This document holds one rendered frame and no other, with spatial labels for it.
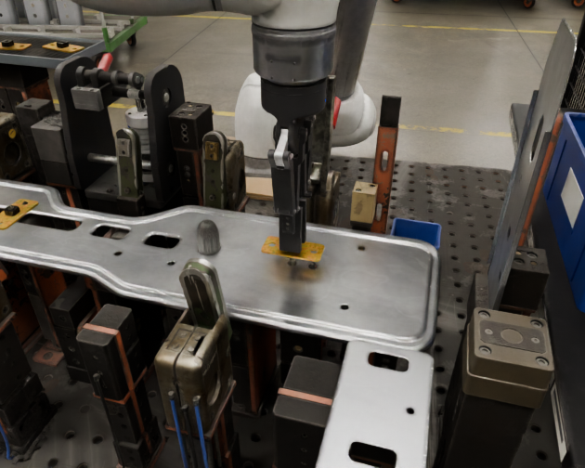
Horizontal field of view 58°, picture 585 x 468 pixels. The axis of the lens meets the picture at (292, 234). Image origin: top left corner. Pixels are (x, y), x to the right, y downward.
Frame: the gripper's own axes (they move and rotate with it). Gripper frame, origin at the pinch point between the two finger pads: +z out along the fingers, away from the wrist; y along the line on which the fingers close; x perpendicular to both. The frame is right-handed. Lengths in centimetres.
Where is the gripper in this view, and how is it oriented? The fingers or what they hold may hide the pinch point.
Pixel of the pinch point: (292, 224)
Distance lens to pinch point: 70.8
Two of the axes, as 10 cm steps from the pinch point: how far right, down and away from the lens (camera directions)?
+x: 9.6, 1.6, -2.2
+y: -2.7, 5.5, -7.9
